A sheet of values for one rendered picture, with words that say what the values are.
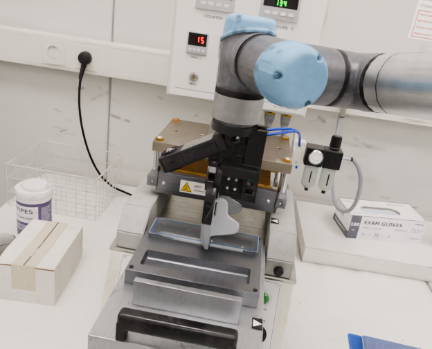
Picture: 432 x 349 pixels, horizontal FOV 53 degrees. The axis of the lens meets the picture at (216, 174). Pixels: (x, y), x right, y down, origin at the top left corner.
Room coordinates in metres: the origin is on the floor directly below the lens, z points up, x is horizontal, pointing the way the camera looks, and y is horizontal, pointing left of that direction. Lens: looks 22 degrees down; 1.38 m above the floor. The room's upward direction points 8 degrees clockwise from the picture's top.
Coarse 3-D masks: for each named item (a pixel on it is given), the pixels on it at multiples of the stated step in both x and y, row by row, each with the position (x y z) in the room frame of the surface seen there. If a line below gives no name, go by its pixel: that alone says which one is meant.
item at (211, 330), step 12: (120, 312) 0.42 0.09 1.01; (132, 312) 0.42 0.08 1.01; (144, 312) 0.42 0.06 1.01; (120, 324) 0.41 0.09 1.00; (132, 324) 0.41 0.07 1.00; (144, 324) 0.41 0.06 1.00; (156, 324) 0.41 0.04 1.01; (168, 324) 0.41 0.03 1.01; (180, 324) 0.41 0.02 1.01; (192, 324) 0.42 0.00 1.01; (204, 324) 0.42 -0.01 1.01; (120, 336) 0.41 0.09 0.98; (156, 336) 0.41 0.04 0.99; (168, 336) 0.41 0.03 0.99; (180, 336) 0.41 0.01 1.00; (192, 336) 0.41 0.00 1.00; (204, 336) 0.41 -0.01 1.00; (216, 336) 0.41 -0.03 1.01; (228, 336) 0.41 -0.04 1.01; (216, 348) 0.41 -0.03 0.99; (228, 348) 0.40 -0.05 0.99
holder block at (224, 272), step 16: (144, 240) 0.61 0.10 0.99; (160, 240) 0.62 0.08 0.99; (144, 256) 0.57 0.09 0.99; (160, 256) 0.59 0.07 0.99; (176, 256) 0.58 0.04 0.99; (192, 256) 0.59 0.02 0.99; (208, 256) 0.59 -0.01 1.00; (224, 256) 0.60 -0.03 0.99; (240, 256) 0.61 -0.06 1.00; (256, 256) 0.61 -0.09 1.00; (128, 272) 0.53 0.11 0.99; (144, 272) 0.53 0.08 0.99; (160, 272) 0.53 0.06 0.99; (176, 272) 0.54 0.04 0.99; (192, 272) 0.56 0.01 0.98; (208, 272) 0.57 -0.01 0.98; (224, 272) 0.58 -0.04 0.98; (240, 272) 0.58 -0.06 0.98; (256, 272) 0.57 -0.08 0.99; (208, 288) 0.52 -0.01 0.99; (224, 288) 0.52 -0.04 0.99; (240, 288) 0.52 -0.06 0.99; (256, 288) 0.53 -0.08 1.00; (256, 304) 0.51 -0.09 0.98
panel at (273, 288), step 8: (120, 256) 0.67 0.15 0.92; (128, 256) 0.67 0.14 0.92; (120, 264) 0.66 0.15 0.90; (120, 272) 0.66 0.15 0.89; (264, 280) 0.65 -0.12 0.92; (272, 280) 0.65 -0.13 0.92; (264, 288) 0.65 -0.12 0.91; (272, 288) 0.65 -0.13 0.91; (280, 288) 0.65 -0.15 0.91; (272, 296) 0.64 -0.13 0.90; (264, 304) 0.63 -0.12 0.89; (272, 304) 0.64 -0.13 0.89; (264, 312) 0.63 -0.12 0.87; (272, 312) 0.63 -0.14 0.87; (264, 320) 0.62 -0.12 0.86; (272, 320) 0.62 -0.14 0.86; (264, 328) 0.62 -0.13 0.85; (272, 328) 0.62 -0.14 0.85; (272, 336) 0.61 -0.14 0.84; (264, 344) 0.61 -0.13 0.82
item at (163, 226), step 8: (160, 224) 0.65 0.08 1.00; (168, 224) 0.66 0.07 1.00; (176, 224) 0.66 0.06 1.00; (184, 224) 0.67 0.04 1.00; (192, 224) 0.67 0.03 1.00; (152, 232) 0.63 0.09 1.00; (160, 232) 0.63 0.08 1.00; (168, 232) 0.63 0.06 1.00; (176, 232) 0.64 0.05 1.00; (184, 232) 0.64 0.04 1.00; (192, 232) 0.65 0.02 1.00; (200, 232) 0.65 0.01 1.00; (200, 240) 0.62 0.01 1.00; (216, 240) 0.63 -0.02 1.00; (224, 240) 0.63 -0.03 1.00; (232, 240) 0.64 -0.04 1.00; (240, 240) 0.64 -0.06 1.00; (248, 240) 0.64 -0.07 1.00; (256, 240) 0.65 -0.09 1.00; (240, 248) 0.62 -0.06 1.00; (248, 248) 0.62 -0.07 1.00; (256, 248) 0.62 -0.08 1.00
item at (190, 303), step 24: (264, 264) 0.63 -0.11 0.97; (120, 288) 0.51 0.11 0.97; (144, 288) 0.48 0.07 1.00; (168, 288) 0.48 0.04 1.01; (192, 288) 0.49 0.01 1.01; (168, 312) 0.48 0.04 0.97; (192, 312) 0.48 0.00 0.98; (216, 312) 0.48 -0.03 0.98; (240, 312) 0.50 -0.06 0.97; (96, 336) 0.42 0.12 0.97; (144, 336) 0.43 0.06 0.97; (240, 336) 0.45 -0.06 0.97
